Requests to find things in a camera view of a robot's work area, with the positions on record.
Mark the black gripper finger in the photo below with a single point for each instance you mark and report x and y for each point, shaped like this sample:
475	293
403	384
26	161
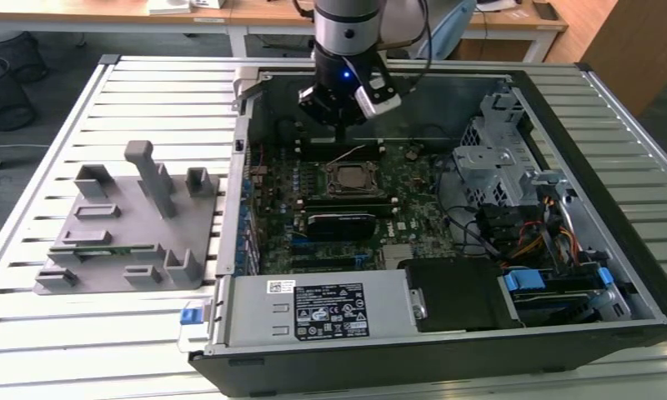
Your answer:
352	114
319	104

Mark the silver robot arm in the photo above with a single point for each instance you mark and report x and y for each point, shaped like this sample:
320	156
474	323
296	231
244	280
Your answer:
344	25

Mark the black RAM slot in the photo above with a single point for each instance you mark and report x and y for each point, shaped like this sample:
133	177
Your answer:
347	201
316	144
348	211

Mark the green motherboard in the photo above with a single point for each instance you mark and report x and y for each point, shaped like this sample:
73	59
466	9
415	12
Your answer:
421	208

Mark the black graphics card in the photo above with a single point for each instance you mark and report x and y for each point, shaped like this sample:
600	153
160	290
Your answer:
341	227

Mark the silver drive cage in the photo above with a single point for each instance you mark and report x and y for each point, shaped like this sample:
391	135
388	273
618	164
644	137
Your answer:
488	166

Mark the white box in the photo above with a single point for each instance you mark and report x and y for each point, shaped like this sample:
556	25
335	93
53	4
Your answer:
169	7

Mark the silver chipset heatsink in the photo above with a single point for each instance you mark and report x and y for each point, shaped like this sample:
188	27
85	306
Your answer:
397	255

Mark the black phone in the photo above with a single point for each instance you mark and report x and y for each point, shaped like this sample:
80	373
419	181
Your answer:
546	10

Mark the grey parts rack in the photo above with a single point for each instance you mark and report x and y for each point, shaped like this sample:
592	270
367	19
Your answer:
138	233

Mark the black plastic shroud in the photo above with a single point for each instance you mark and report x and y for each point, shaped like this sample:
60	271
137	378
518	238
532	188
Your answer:
455	291

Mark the blue disk carrier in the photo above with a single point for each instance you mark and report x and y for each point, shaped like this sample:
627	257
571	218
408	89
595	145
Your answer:
522	281

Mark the grey power supply unit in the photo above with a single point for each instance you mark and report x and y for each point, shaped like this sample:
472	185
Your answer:
244	308

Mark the wooden cabinet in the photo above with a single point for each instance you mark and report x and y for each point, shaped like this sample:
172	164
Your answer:
634	50

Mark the blue case latch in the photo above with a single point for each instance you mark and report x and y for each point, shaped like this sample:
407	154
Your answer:
191	316

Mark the black mesh waste bin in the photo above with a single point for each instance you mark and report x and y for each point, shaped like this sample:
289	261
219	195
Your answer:
16	54
5	104

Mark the blue bay clip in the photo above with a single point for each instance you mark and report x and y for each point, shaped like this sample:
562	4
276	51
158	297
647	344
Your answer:
604	278

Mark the black open PC case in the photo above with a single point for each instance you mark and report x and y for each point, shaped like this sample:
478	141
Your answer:
367	366

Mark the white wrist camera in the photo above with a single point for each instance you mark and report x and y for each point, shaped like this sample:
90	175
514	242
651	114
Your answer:
377	100

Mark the wooden desk white frame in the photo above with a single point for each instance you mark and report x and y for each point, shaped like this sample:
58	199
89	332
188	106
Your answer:
88	18
506	21

